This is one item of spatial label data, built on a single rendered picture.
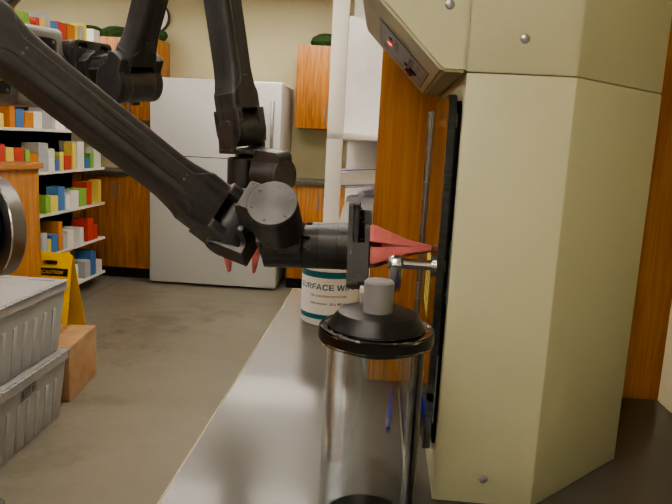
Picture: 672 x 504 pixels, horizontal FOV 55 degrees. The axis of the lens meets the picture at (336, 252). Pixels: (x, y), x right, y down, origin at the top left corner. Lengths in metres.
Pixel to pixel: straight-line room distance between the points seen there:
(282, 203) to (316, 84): 5.25
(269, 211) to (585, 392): 0.43
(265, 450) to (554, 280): 0.42
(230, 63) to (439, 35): 0.52
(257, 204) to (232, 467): 0.32
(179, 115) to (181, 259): 1.25
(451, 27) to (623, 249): 0.34
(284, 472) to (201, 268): 5.12
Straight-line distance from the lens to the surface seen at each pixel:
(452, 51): 0.70
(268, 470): 0.83
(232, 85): 1.13
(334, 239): 0.77
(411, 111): 1.06
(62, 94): 0.76
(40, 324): 3.07
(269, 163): 1.10
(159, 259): 6.00
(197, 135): 5.79
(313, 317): 1.41
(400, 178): 1.06
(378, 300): 0.59
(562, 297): 0.74
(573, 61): 0.72
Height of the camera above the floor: 1.33
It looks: 10 degrees down
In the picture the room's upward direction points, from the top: 3 degrees clockwise
